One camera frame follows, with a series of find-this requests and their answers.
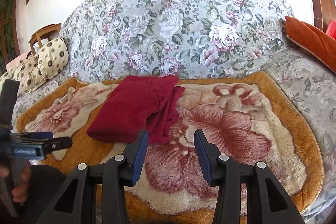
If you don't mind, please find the dark red knit garment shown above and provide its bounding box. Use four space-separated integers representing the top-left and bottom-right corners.
87 76 185 144

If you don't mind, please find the person's left hand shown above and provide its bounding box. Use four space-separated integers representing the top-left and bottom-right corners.
12 160 31 204

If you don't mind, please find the orange floral plush blanket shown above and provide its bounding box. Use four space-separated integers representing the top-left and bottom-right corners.
16 72 323 223

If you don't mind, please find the cream spotted pillow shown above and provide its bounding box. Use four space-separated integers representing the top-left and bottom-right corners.
1 38 69 95

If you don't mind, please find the wooden chair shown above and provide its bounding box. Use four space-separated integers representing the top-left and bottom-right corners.
29 23 61 56

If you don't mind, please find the grey floral bed cover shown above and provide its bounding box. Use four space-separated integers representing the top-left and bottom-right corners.
12 0 335 221

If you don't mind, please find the rust orange pillow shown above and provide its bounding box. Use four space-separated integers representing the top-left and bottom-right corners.
285 16 336 73

